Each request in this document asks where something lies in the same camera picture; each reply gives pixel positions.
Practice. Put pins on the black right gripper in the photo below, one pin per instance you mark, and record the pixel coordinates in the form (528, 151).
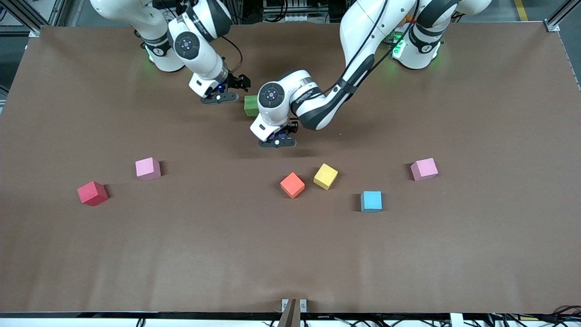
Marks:
(235, 82)

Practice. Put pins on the brown paper table cover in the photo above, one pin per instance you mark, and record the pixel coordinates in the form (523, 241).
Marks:
(181, 254)

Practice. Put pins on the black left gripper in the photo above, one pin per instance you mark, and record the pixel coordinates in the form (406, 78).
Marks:
(289, 128)

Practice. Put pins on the aluminium frame profile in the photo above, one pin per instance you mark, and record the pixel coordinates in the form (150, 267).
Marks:
(29, 12)
(556, 20)

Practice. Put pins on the orange foam cube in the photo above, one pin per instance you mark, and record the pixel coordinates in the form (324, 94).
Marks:
(292, 185)

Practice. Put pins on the small metal bracket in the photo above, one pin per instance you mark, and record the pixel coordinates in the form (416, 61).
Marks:
(284, 305)

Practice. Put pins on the yellow foam cube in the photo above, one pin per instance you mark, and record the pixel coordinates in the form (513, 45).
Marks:
(325, 176)

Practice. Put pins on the white label tag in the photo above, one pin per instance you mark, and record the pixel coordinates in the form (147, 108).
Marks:
(456, 320)

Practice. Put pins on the green foam cube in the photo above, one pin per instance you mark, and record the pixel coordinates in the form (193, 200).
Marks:
(250, 106)

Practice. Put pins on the grey equipment rack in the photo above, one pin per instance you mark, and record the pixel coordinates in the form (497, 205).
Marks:
(290, 9)

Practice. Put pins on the brown pointed strip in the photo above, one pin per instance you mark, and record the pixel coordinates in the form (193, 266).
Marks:
(290, 316)

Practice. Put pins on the light blue foam cube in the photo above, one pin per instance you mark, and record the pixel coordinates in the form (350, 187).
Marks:
(371, 201)

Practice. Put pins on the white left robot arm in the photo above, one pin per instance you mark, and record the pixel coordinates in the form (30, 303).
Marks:
(363, 32)

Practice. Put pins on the pink foam cube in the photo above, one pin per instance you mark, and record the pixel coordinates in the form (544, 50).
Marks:
(147, 168)
(424, 169)

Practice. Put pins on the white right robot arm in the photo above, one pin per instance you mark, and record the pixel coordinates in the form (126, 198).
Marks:
(199, 41)

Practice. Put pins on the red foam cube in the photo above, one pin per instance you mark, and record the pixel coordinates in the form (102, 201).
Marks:
(92, 194)

